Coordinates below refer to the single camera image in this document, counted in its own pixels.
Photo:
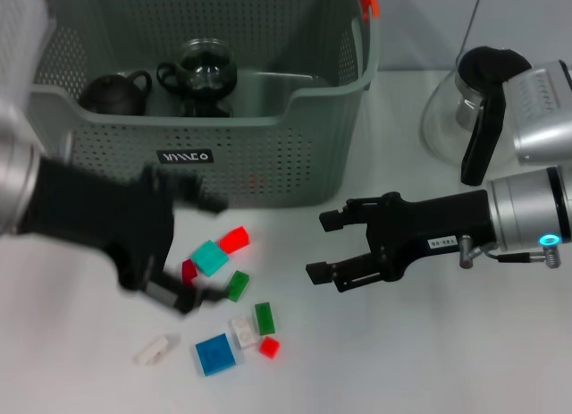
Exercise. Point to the green toy brick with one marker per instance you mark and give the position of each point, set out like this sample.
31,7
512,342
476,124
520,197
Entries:
237,286
265,319

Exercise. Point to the grey-green perforated storage bin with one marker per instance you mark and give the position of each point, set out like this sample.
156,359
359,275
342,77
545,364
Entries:
268,172

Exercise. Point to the teal square toy brick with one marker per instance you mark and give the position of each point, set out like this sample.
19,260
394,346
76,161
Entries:
210,256

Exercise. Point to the small red toy brick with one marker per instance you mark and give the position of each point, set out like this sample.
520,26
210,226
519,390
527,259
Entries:
270,347

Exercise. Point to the blue square toy brick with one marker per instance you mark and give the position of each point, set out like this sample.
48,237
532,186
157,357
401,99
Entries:
215,355

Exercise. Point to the large red toy brick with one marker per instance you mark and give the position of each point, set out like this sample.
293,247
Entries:
234,240

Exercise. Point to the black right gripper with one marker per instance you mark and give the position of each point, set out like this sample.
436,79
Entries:
433,226

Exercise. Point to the dark clay teapot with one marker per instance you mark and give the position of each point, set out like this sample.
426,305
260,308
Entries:
114,96

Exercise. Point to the long white toy brick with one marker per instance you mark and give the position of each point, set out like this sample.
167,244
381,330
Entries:
154,349

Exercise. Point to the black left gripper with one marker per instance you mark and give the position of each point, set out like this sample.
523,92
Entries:
98,213

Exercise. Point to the dark red curved toy piece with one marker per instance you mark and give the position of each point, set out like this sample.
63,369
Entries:
188,271

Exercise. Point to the white two-stud toy brick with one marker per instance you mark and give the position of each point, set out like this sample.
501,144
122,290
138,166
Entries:
243,333

